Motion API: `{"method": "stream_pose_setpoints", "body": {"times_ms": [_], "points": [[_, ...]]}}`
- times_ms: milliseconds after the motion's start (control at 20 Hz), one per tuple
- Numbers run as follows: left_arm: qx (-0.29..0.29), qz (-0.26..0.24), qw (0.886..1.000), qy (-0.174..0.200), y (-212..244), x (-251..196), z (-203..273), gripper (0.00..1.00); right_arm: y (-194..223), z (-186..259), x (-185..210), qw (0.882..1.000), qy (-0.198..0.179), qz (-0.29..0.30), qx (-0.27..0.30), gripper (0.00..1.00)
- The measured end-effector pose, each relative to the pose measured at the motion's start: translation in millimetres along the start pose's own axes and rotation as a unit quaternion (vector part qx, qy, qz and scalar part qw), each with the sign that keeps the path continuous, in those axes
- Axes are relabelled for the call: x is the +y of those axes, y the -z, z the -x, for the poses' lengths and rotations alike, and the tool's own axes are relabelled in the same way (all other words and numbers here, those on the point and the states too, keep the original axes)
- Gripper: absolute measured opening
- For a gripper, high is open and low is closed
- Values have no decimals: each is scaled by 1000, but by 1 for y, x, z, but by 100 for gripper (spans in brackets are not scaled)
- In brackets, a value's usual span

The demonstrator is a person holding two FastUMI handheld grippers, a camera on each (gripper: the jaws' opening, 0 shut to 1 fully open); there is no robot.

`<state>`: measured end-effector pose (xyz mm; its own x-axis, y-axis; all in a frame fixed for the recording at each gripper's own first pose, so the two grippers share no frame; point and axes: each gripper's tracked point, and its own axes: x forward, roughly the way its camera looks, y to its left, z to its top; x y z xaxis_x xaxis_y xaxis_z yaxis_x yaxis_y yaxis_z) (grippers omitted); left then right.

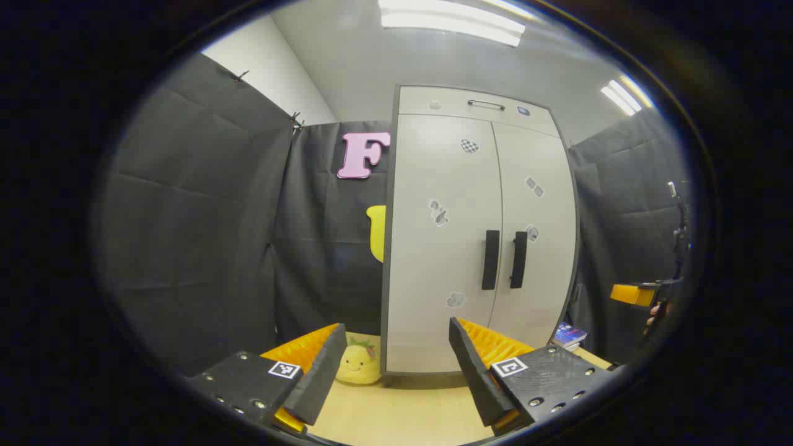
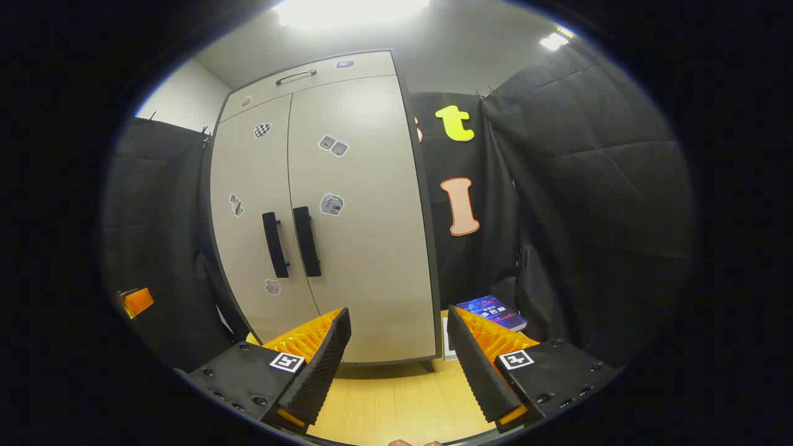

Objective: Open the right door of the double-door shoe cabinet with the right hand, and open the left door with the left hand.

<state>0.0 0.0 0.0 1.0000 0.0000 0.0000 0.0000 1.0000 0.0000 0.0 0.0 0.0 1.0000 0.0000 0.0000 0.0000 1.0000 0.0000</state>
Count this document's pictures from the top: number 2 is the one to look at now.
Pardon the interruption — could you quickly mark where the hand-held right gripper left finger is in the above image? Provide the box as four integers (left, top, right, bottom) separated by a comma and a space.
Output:
186, 307, 353, 433

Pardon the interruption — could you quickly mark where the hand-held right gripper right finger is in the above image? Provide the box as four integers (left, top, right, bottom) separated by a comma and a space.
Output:
446, 305, 621, 434

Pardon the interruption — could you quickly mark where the beige double-door shoe cabinet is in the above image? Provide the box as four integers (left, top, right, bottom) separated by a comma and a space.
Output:
208, 50, 442, 373

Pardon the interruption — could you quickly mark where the beige shoe cabinet door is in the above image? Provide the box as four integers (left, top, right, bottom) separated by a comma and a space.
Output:
287, 74, 438, 365
209, 94, 323, 345

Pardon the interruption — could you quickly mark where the black door handle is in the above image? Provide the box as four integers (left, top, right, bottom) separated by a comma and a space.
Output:
261, 211, 291, 279
292, 206, 323, 278

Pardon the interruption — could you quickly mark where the white book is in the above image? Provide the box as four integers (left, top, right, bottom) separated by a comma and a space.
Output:
441, 315, 460, 362

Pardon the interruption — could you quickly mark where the blue book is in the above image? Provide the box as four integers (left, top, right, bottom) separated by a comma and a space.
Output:
455, 295, 528, 333

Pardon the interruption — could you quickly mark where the small ceiling light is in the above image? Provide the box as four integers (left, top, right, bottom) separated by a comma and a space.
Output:
539, 25, 574, 51

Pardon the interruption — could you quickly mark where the ceiling light panel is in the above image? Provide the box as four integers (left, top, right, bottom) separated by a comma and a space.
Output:
273, 0, 432, 29

